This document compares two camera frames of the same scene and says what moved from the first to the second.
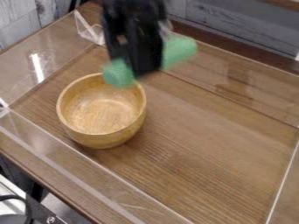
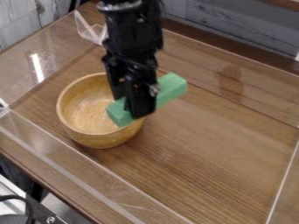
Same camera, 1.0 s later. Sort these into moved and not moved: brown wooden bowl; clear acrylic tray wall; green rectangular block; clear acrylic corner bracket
Moved: green rectangular block
Not moved: brown wooden bowl; clear acrylic corner bracket; clear acrylic tray wall
